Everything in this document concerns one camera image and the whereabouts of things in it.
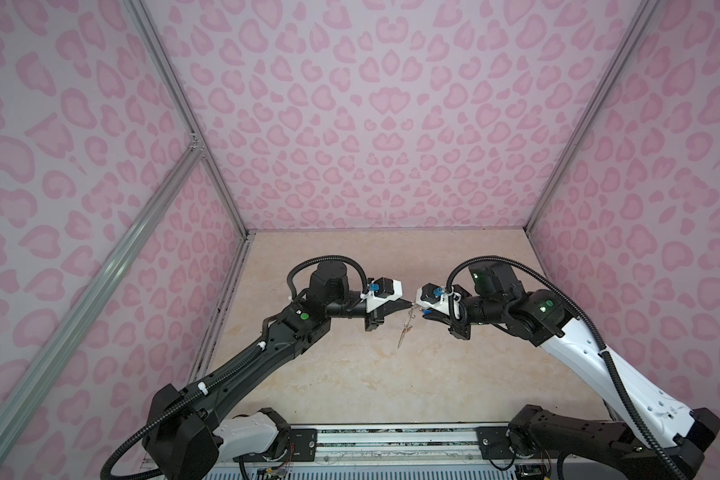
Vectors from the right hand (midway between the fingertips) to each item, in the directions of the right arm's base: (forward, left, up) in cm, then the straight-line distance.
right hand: (429, 309), depth 67 cm
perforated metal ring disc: (+1, +4, -13) cm, 13 cm away
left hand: (+1, +5, +4) cm, 6 cm away
